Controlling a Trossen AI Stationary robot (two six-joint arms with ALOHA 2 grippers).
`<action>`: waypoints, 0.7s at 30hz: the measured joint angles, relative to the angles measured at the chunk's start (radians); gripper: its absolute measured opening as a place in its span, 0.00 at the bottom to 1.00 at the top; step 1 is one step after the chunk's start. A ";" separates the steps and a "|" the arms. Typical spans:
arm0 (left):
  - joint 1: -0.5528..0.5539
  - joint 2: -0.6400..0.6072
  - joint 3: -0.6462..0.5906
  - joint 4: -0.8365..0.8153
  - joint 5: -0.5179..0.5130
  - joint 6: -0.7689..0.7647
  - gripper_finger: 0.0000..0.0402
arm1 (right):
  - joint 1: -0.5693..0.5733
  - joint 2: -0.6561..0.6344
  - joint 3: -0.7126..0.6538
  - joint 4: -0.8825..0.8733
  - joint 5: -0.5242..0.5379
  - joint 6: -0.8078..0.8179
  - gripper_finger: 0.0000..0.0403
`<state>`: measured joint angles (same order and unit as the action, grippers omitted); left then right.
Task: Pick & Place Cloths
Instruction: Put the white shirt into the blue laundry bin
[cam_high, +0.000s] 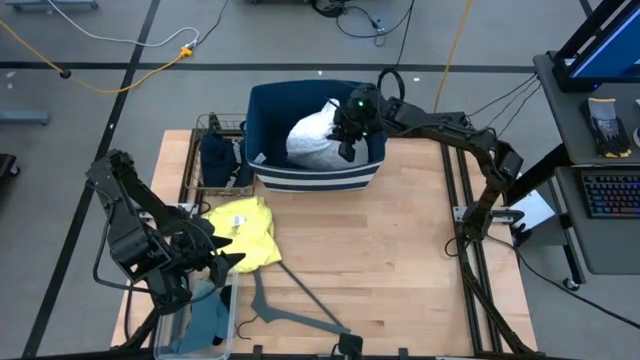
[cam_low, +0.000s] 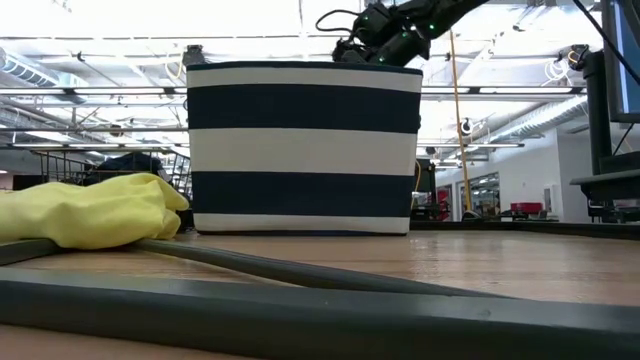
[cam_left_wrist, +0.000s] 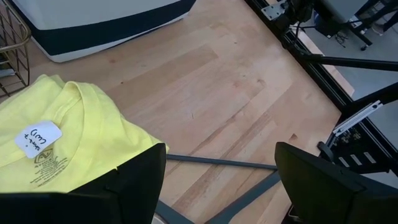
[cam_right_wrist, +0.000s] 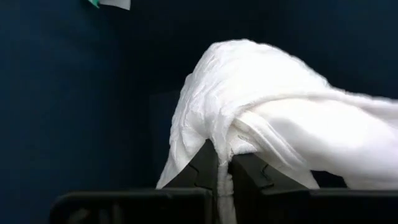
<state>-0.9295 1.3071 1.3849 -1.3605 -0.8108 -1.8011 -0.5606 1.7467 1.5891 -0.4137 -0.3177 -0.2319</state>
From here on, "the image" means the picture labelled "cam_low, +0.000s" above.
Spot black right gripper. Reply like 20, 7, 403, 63
331, 2, 432, 69

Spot grey clothes hanger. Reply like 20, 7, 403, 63
0, 237, 640, 360

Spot navy blue cloth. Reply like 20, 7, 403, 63
82, 152, 169, 187

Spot yellow shirt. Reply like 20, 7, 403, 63
0, 172, 190, 250

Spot navy white striped fabric bin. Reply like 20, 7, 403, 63
185, 60, 424, 236

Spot red box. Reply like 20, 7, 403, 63
509, 201, 544, 216

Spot computer monitor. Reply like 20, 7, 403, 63
602, 0, 640, 124

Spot grey side desk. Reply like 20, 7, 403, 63
569, 168, 640, 224

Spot orange cable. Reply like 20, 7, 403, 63
448, 29, 474, 217

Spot wire mesh basket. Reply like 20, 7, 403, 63
34, 147, 194, 201

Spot black aluminium table frame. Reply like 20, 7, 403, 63
409, 219, 640, 241

